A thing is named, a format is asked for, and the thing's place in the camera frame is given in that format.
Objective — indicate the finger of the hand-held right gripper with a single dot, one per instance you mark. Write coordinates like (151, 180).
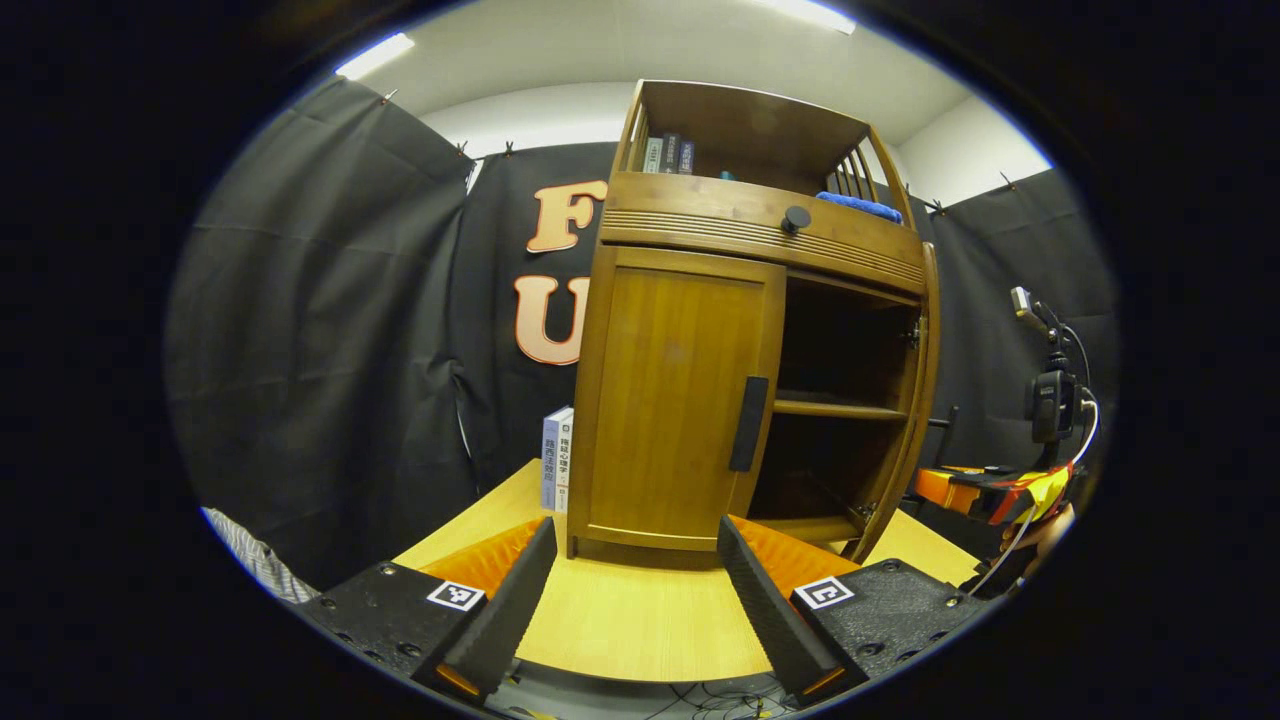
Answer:
(985, 490)

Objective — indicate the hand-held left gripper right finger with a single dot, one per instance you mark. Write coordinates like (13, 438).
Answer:
(765, 610)

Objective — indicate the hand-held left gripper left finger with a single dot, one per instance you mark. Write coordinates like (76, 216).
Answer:
(510, 620)

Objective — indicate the wooden shoe cabinet door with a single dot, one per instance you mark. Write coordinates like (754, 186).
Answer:
(925, 380)
(670, 400)

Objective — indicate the wooden double-door shoe cabinet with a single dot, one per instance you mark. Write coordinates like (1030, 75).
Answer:
(760, 125)

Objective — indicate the wooden cabinet drawer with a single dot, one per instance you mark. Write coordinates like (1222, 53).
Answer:
(700, 215)

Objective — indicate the striped grey clothing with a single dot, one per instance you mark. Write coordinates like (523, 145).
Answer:
(255, 555)

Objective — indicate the blue towel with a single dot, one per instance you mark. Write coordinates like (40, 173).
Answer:
(860, 207)

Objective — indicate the black round drawer knob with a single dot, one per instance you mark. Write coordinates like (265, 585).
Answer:
(796, 220)

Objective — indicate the wide ceiling light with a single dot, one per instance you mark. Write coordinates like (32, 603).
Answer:
(810, 14)

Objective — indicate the grey book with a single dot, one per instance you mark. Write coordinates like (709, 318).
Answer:
(653, 155)

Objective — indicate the long ceiling light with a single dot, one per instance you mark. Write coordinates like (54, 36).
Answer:
(375, 55)

